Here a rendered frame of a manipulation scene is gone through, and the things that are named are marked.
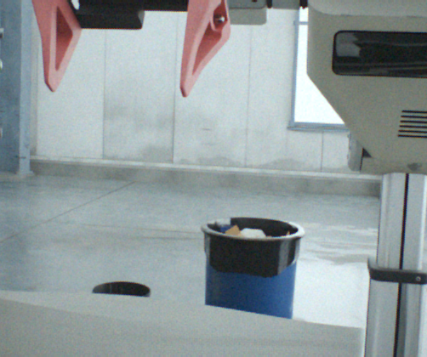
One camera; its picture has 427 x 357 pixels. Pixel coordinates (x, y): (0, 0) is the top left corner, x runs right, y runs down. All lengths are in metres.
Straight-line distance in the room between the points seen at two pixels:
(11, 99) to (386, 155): 8.46
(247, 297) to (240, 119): 6.00
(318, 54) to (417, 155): 0.27
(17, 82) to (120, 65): 1.44
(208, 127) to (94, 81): 1.72
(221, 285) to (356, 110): 1.91
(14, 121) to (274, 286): 6.94
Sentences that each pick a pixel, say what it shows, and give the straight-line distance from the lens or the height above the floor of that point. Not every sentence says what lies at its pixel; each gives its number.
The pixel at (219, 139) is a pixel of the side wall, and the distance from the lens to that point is 8.80.
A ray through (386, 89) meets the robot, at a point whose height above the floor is 1.27.
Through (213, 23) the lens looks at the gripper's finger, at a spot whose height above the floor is 1.31.
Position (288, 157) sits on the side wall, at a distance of 8.72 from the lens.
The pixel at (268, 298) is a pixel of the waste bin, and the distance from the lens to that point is 2.92.
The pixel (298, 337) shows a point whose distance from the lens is 0.71.
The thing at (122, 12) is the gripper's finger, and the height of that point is 1.32.
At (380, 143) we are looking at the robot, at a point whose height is 1.18.
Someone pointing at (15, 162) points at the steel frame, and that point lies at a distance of 9.46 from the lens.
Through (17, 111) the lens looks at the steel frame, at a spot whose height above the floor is 0.89.
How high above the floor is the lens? 1.26
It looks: 5 degrees down
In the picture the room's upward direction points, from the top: 2 degrees clockwise
